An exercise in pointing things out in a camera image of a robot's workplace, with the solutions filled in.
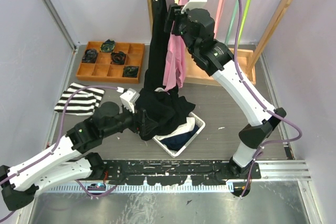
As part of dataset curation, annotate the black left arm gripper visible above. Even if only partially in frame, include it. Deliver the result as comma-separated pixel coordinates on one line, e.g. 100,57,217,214
102,102,159,138

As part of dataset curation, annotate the plain black t shirt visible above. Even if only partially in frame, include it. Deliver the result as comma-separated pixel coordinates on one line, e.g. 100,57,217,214
136,87,196,141

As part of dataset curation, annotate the navy blue t shirt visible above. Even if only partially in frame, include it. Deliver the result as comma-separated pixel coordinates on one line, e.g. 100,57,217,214
160,125,199,151

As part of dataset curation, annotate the white t shirt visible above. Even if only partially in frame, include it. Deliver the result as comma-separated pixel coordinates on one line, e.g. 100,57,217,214
154,117,195,141

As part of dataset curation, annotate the pink hanger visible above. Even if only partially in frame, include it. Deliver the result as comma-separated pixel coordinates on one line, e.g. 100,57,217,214
214,0,226,37

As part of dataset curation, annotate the mint green hanger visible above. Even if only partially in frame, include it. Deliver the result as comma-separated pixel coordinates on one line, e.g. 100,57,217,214
224,1,239,45

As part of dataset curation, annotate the lime green hanger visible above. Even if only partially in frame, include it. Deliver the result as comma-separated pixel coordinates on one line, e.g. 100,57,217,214
238,0,251,44

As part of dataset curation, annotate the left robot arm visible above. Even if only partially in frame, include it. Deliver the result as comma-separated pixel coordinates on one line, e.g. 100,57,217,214
1,102,144,211

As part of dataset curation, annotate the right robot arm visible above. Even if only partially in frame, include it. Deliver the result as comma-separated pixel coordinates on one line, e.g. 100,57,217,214
136,5,286,179

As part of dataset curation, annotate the black printed t shirt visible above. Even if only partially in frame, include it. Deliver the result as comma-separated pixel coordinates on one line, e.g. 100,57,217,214
144,0,170,91

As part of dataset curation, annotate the pink t shirt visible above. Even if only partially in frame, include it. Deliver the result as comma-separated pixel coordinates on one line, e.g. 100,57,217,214
162,0,187,91

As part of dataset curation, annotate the white perforated plastic basket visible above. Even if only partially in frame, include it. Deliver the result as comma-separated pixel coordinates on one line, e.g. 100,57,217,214
153,112,206,158

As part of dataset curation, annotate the rolled dark sock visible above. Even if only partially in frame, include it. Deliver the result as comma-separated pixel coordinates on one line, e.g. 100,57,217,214
100,39,116,53
123,66,139,78
111,51,127,65
81,49,98,63

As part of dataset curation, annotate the black white striped cloth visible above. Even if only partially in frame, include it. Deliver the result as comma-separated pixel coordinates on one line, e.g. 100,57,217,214
54,82,105,116

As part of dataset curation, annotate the orange wooden compartment tray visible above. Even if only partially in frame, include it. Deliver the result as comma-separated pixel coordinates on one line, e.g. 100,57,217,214
76,41,145,84

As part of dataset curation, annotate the wooden clothes rack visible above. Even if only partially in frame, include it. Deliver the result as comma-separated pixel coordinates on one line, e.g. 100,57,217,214
147,0,292,86

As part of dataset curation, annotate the grey slotted cable duct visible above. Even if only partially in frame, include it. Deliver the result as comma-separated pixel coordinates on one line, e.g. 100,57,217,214
45,183,234,193

